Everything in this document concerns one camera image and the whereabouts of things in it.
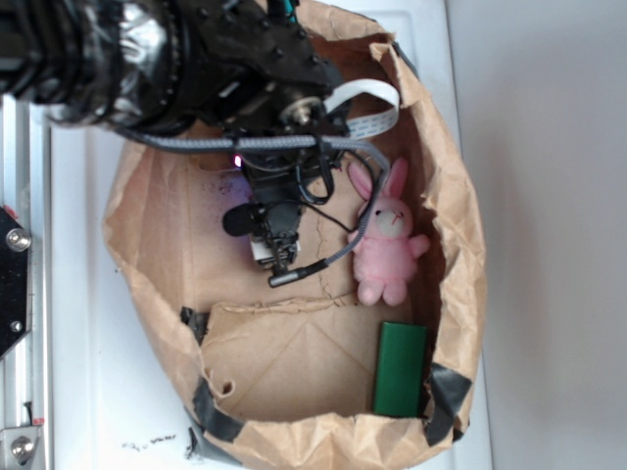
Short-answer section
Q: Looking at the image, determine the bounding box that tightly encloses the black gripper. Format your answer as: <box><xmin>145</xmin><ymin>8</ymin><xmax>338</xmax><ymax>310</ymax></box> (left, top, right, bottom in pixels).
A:
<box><xmin>222</xmin><ymin>85</ymin><xmax>351</xmax><ymax>287</ymax></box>

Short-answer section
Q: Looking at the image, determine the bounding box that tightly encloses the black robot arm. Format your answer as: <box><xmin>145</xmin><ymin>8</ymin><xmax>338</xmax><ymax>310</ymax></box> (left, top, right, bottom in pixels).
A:
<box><xmin>1</xmin><ymin>1</ymin><xmax>348</xmax><ymax>287</ymax></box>

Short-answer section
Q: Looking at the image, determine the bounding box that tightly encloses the pink plush bunny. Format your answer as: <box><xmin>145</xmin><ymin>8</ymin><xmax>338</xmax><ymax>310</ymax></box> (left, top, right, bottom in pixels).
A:
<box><xmin>353</xmin><ymin>158</ymin><xmax>430</xmax><ymax>306</ymax></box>

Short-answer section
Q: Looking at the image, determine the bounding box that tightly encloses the black tape piece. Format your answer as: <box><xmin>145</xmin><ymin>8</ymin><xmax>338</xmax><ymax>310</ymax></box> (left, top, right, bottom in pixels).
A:
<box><xmin>425</xmin><ymin>362</ymin><xmax>473</xmax><ymax>447</ymax></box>
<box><xmin>193</xmin><ymin>378</ymin><xmax>245</xmax><ymax>443</ymax></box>
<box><xmin>391</xmin><ymin>41</ymin><xmax>420</xmax><ymax>82</ymax></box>
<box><xmin>180</xmin><ymin>306</ymin><xmax>211</xmax><ymax>346</ymax></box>

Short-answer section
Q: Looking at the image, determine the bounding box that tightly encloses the brown paper bag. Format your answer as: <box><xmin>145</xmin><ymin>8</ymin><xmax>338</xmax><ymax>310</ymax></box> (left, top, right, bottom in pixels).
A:
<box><xmin>103</xmin><ymin>1</ymin><xmax>487</xmax><ymax>469</ymax></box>

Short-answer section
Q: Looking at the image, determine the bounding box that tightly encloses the green rectangular block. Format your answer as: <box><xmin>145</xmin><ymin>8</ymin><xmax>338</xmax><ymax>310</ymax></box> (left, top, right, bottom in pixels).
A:
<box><xmin>372</xmin><ymin>321</ymin><xmax>427</xmax><ymax>418</ymax></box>

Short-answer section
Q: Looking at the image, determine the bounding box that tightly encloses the black octagonal mounting plate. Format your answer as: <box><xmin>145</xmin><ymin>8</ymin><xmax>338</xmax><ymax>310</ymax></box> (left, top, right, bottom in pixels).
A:
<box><xmin>1</xmin><ymin>207</ymin><xmax>32</xmax><ymax>359</ymax></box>

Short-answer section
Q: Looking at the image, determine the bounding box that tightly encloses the white flat ribbon cable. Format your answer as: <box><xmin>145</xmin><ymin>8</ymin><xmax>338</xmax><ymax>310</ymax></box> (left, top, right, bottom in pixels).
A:
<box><xmin>324</xmin><ymin>77</ymin><xmax>401</xmax><ymax>141</ymax></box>

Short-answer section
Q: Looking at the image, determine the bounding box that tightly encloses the grey braided cable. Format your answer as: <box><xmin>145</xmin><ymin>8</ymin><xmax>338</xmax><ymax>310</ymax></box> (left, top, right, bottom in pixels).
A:
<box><xmin>113</xmin><ymin>124</ymin><xmax>393</xmax><ymax>288</ymax></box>

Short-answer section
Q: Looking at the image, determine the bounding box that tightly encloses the aluminium extrusion rail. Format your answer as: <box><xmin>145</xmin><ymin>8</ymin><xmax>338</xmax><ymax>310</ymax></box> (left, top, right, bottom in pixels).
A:
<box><xmin>1</xmin><ymin>96</ymin><xmax>54</xmax><ymax>469</ymax></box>

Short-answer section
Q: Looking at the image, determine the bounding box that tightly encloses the silver corner bracket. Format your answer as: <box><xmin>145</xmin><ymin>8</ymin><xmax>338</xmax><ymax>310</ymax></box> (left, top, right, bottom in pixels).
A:
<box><xmin>1</xmin><ymin>426</ymin><xmax>41</xmax><ymax>470</ymax></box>

